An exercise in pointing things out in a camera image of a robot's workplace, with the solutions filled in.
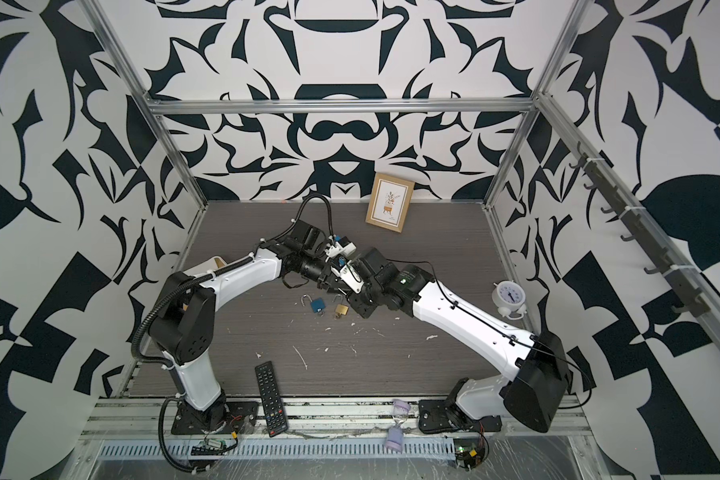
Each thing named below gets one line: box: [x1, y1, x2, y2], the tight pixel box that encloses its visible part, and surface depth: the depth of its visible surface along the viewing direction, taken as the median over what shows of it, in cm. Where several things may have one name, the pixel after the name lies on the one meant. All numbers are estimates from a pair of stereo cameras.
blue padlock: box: [301, 294, 326, 317], surface depth 96 cm
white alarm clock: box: [492, 280, 527, 320], surface depth 94 cm
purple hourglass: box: [385, 398, 411, 453], surface depth 73 cm
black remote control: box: [255, 361, 288, 437], surface depth 77 cm
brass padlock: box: [332, 294, 349, 319], surface depth 94 cm
